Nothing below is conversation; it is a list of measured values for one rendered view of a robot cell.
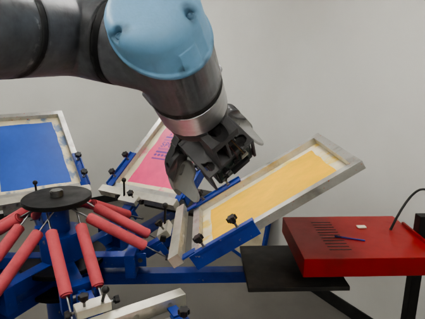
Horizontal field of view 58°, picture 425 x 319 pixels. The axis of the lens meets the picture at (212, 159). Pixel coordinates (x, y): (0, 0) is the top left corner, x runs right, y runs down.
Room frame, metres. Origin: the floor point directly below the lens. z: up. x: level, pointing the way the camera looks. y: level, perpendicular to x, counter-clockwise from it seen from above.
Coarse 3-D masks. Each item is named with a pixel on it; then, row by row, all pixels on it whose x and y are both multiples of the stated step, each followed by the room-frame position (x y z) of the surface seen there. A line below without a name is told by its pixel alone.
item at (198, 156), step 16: (224, 128) 0.41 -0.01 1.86; (240, 128) 0.46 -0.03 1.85; (176, 144) 0.47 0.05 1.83; (192, 144) 0.46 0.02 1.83; (208, 144) 0.39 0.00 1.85; (224, 144) 0.40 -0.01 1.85; (240, 144) 0.46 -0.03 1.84; (192, 160) 0.45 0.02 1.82; (208, 160) 0.44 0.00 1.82; (224, 160) 0.44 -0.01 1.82; (240, 160) 0.47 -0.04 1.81; (208, 176) 0.43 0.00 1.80; (224, 176) 0.47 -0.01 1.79
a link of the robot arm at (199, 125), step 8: (224, 88) 0.39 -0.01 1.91; (224, 96) 0.39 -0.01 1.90; (216, 104) 0.37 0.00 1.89; (224, 104) 0.39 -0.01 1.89; (208, 112) 0.37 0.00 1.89; (216, 112) 0.38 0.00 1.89; (224, 112) 0.40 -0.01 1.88; (168, 120) 0.37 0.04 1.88; (176, 120) 0.36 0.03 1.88; (184, 120) 0.36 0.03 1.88; (192, 120) 0.36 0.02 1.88; (200, 120) 0.37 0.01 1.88; (208, 120) 0.38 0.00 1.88; (216, 120) 0.39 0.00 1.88; (168, 128) 0.40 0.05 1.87; (176, 128) 0.38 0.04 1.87; (184, 128) 0.38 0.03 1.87; (192, 128) 0.38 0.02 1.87; (200, 128) 0.38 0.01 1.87; (208, 128) 0.39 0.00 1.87
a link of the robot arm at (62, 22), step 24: (48, 0) 0.30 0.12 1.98; (72, 0) 0.33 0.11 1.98; (96, 0) 0.34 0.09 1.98; (48, 24) 0.29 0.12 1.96; (72, 24) 0.32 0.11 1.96; (96, 24) 0.32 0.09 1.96; (48, 48) 0.29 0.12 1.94; (72, 48) 0.32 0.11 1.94; (96, 48) 0.32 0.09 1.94; (48, 72) 0.31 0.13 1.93; (72, 72) 0.34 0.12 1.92; (96, 72) 0.33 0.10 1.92
